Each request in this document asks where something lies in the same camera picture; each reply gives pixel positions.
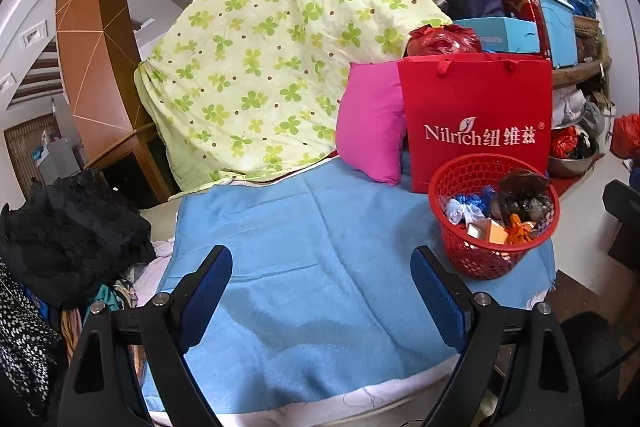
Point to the brown lattice door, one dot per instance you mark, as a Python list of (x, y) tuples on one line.
[(22, 147)]

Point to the pink pillow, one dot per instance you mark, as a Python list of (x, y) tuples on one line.
[(370, 127)]

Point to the brown plastic bag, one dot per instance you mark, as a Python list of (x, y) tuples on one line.
[(520, 192)]

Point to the orange white medicine box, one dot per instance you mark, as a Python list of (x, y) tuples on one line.
[(492, 232)]

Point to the wicker basket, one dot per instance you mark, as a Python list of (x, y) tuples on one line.
[(585, 26)]

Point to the green clover print quilt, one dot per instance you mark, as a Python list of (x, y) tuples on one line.
[(275, 57)]

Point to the red plastic mesh basket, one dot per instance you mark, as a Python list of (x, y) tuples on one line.
[(480, 257)]

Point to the pink striped cloth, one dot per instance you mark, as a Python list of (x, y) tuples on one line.
[(70, 327)]

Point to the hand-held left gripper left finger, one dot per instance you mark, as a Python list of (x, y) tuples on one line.
[(207, 292)]

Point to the red cardboard box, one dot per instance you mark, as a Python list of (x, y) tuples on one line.
[(522, 2)]

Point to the light blue cardboard box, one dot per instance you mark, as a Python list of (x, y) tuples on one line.
[(500, 32)]

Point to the blue plastic bag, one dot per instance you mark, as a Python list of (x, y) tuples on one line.
[(480, 199)]

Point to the red paper shopping bag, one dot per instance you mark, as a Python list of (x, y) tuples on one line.
[(475, 97)]

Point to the light blue plastic bin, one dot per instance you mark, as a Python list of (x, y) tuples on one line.
[(557, 27)]

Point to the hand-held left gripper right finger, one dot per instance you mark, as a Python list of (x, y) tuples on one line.
[(435, 297)]

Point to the orange red plastic bag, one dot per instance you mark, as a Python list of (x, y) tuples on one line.
[(565, 142)]

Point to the orange wrapper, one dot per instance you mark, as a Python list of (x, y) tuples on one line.
[(517, 229)]

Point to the black garment pile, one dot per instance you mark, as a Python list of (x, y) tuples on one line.
[(75, 232)]

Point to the light blue towel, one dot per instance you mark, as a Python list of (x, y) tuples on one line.
[(300, 257)]

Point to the white tissue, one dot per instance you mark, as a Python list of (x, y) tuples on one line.
[(457, 209)]

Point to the black white dotted garment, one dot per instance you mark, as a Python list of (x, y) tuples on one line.
[(25, 347)]

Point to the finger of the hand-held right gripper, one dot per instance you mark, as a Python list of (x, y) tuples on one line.
[(622, 204)]

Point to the metal basin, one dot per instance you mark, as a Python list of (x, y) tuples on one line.
[(570, 164)]

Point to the teal cloth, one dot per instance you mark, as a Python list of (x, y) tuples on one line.
[(107, 297)]

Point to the large red plastic bag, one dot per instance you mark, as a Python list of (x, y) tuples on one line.
[(440, 42)]

